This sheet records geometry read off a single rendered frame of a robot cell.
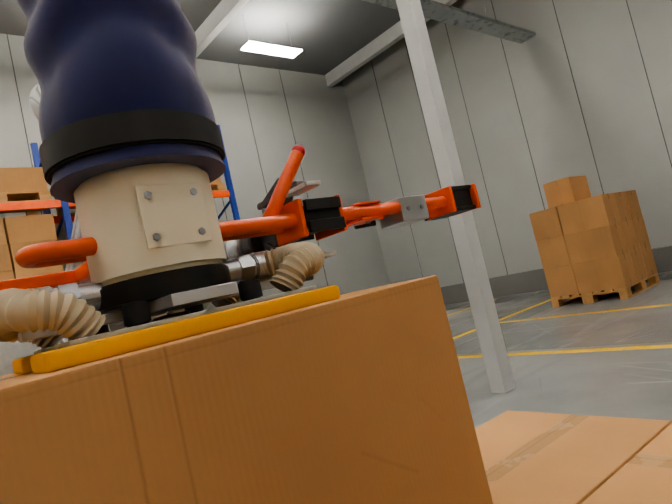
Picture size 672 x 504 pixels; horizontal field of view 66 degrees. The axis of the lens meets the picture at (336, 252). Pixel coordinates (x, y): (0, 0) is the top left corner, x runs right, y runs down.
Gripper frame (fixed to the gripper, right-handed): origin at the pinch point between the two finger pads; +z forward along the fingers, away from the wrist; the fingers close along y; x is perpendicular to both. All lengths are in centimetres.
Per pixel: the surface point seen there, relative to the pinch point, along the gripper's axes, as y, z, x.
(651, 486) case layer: 53, 26, -34
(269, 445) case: 25.3, 19.0, 26.1
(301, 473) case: 29.3, 19.1, 23.2
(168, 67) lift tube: -19.1, 10.7, 24.5
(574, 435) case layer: 53, 4, -51
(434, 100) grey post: -100, -159, -244
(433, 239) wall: -42, -734, -866
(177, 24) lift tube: -25.9, 9.0, 21.3
